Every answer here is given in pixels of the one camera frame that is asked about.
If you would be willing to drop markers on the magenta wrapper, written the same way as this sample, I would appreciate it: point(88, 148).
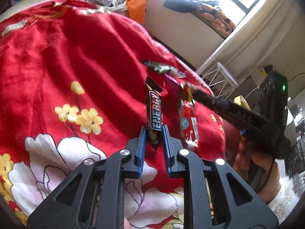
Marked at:
point(173, 87)

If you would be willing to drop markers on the white wire stool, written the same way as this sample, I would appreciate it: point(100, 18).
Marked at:
point(220, 81)

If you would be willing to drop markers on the brown energy bar wrapper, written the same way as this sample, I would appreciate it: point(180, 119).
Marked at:
point(154, 120)

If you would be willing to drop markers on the red snack packet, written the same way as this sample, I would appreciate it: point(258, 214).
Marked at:
point(188, 121)

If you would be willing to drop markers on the green candy wrapper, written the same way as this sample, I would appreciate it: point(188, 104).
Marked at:
point(164, 69)

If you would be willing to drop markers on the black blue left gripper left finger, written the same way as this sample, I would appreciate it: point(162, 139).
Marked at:
point(92, 195)

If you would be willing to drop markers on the cream curtain right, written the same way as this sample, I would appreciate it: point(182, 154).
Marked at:
point(254, 38)

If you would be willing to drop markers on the red yellow-rimmed trash bin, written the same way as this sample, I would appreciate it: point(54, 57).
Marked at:
point(235, 147)

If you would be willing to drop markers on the orange paper bag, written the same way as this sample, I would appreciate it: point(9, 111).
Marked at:
point(136, 10)

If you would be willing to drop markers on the orange patterned blanket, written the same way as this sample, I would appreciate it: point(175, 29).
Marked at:
point(215, 18)

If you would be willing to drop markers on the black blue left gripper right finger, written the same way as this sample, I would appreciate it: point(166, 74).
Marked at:
point(215, 196)

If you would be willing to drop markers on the red floral blanket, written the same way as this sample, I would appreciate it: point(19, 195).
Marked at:
point(72, 87)

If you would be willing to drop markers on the dark blue clothes on sill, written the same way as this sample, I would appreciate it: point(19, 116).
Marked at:
point(189, 6)

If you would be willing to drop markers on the person's right hand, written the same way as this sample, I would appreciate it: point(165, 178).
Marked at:
point(261, 163)

